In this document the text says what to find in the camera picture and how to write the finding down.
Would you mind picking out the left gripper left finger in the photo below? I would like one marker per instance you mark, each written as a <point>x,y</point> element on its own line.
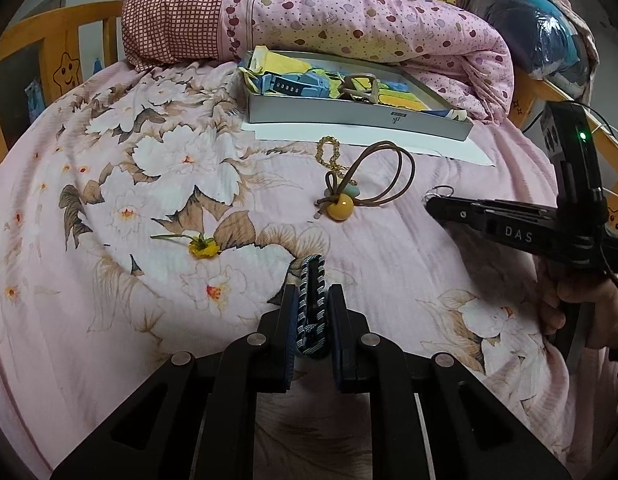
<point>276,367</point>

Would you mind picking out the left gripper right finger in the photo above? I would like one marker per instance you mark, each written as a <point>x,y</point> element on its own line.
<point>350,357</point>

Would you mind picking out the silver metal watch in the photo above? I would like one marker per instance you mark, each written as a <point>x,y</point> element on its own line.
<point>359,88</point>

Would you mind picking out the light blue kids watch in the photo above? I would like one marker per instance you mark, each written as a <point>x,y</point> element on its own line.
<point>306,85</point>

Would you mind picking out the yellow flower hair clip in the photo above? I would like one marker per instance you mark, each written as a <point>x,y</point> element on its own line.
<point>199,246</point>

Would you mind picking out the white paper sheet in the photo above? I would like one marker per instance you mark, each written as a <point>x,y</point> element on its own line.
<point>415,143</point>

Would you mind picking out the pink floral bed sheet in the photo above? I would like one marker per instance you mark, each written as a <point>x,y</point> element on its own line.
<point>90,305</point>

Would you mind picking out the blue plastic wrapped bundle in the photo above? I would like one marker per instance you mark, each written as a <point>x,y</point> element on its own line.
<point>543,42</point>

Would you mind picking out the grey shallow box tray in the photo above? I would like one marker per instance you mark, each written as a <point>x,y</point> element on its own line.
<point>439,119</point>

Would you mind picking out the green dinosaur drawing paper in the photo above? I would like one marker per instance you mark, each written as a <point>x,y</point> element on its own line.
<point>263,60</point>

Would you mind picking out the pink dotted rolled quilt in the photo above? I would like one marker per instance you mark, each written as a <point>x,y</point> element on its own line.
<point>458,55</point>

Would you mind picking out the red checkered pillow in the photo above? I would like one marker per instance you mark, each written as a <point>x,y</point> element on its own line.
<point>164,32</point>

